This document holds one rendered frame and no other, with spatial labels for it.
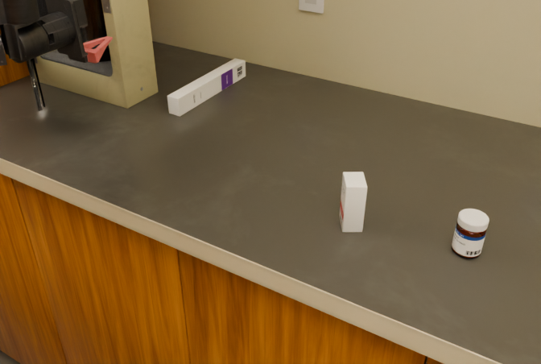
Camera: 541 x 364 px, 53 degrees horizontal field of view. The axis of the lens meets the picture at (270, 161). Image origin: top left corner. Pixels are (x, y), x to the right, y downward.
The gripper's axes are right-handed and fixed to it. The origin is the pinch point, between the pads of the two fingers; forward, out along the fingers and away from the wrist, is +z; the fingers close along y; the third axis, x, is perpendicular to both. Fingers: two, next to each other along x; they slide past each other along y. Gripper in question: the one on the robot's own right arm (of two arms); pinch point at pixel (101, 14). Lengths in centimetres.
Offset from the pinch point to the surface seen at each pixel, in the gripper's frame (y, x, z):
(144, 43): -13.6, 9.6, 19.3
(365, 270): -28, -59, -12
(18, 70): -24, 47, 10
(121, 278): -49, -10, -17
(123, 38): -10.3, 9.5, 13.1
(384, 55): -21, -37, 54
